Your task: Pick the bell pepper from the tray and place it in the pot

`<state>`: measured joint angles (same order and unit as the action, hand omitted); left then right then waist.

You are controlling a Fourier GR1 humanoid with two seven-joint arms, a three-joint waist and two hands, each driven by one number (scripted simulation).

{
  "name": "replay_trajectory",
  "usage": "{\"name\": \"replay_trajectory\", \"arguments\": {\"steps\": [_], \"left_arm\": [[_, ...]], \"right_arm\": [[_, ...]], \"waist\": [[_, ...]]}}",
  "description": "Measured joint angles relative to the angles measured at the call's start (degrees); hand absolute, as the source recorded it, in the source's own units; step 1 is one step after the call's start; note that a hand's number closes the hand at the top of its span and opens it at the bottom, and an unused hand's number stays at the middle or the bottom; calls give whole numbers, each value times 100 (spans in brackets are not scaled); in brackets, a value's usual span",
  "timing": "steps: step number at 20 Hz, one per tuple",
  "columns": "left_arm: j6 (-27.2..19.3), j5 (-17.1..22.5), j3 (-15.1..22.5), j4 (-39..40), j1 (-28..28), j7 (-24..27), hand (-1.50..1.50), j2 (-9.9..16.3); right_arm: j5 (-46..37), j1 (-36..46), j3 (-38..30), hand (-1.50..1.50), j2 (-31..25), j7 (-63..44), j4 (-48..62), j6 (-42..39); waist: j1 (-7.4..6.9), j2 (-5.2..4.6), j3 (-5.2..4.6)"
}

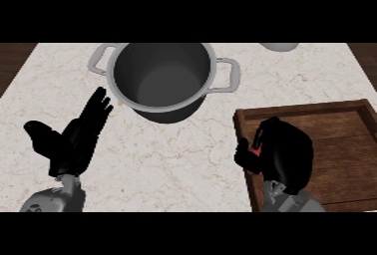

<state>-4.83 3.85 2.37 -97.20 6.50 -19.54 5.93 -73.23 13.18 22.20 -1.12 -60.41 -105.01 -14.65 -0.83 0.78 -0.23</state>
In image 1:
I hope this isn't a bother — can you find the pale grey round object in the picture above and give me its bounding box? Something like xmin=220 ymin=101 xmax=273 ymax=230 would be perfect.
xmin=257 ymin=43 xmax=299 ymax=53

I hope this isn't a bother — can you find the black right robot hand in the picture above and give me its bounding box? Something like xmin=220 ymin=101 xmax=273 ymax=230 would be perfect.
xmin=231 ymin=116 xmax=314 ymax=196

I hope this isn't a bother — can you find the brown wooden tray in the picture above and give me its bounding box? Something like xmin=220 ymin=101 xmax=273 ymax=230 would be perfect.
xmin=231 ymin=98 xmax=377 ymax=213

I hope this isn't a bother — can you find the red bell pepper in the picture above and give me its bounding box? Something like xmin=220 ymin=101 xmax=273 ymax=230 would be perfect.
xmin=246 ymin=145 xmax=262 ymax=157

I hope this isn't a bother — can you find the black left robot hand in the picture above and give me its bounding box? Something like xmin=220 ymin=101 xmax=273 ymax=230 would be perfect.
xmin=21 ymin=86 xmax=115 ymax=178

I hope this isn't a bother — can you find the grey metal pot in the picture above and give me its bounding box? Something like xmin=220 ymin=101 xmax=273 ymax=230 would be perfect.
xmin=87 ymin=43 xmax=240 ymax=114

